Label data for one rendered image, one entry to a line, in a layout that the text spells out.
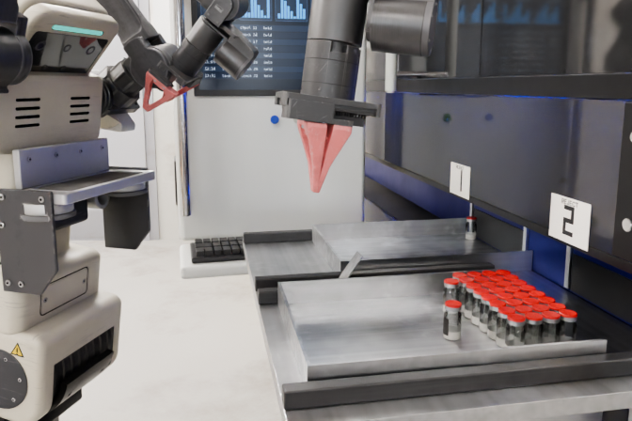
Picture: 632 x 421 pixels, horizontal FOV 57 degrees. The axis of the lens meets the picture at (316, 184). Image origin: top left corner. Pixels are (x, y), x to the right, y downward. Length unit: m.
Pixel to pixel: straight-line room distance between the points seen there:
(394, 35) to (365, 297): 0.44
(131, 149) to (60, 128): 3.58
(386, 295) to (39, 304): 0.57
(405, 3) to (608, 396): 0.45
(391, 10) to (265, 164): 0.98
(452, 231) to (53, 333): 0.80
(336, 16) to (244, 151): 0.94
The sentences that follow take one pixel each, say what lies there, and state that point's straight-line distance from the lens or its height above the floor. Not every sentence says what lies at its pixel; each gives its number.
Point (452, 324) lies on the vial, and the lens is 0.76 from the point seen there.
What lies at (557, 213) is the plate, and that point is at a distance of 0.86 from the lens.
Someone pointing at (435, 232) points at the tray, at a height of 0.89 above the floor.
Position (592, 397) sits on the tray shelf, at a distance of 0.70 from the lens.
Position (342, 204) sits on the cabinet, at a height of 0.88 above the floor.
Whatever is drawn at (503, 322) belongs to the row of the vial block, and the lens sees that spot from 0.75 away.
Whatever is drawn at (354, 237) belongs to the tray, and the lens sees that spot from 1.22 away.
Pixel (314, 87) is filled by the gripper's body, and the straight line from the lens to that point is 0.59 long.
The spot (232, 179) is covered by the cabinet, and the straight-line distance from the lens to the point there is 1.51.
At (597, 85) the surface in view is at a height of 1.20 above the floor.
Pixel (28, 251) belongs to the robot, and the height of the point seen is 0.95.
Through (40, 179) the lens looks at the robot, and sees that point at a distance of 1.01.
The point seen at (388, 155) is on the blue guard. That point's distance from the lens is 1.54.
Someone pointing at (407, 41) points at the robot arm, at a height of 1.24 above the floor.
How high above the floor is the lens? 1.20
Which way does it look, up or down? 10 degrees down
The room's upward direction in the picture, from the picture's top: straight up
